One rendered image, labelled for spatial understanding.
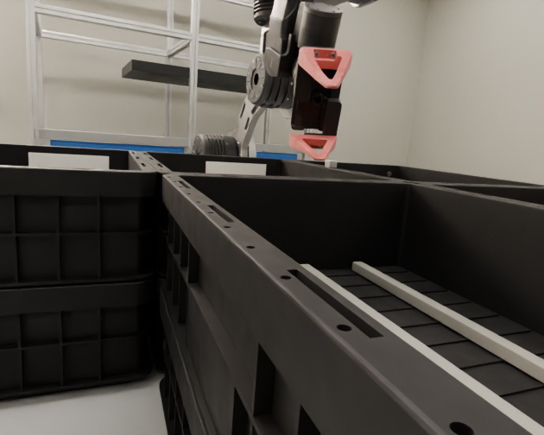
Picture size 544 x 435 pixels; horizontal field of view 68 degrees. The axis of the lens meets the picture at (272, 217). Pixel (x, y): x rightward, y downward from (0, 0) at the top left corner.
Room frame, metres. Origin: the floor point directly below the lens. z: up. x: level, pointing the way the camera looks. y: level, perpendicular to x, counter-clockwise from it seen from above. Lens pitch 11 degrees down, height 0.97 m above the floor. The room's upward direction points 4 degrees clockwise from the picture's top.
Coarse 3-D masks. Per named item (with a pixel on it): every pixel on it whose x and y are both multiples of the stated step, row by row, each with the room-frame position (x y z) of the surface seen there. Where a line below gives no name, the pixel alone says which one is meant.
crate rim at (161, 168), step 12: (144, 156) 0.61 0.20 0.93; (180, 156) 0.78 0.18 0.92; (192, 156) 0.78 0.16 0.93; (204, 156) 0.79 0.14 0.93; (216, 156) 0.80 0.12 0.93; (228, 156) 0.81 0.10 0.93; (240, 156) 0.83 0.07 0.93; (156, 168) 0.43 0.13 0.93; (324, 168) 0.68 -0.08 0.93; (336, 168) 0.67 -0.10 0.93; (372, 180) 0.48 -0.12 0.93; (384, 180) 0.50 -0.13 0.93; (396, 180) 0.51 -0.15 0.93
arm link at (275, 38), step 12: (276, 0) 0.70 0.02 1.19; (288, 0) 0.67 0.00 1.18; (300, 0) 0.68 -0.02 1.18; (312, 0) 0.69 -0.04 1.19; (276, 12) 0.70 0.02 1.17; (288, 12) 0.68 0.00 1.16; (276, 24) 0.69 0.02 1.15; (288, 24) 0.68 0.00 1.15; (276, 36) 0.70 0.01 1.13; (288, 36) 0.69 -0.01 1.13; (276, 48) 0.70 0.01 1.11
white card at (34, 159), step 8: (32, 160) 0.68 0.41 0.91; (40, 160) 0.69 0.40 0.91; (48, 160) 0.69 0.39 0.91; (56, 160) 0.70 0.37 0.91; (64, 160) 0.70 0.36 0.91; (72, 160) 0.71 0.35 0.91; (80, 160) 0.71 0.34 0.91; (88, 160) 0.71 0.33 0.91; (96, 160) 0.72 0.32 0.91; (104, 160) 0.72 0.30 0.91; (96, 168) 0.72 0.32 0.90; (104, 168) 0.72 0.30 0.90
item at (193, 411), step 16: (160, 288) 0.37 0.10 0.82; (160, 304) 0.37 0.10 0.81; (176, 336) 0.28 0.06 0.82; (176, 352) 0.27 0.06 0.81; (176, 368) 0.27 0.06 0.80; (160, 384) 0.37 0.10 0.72; (176, 384) 0.29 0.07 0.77; (192, 384) 0.22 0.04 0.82; (176, 400) 0.29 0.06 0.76; (192, 400) 0.21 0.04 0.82; (176, 416) 0.29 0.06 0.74; (192, 416) 0.21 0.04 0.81; (176, 432) 0.29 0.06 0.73; (192, 432) 0.21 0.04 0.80
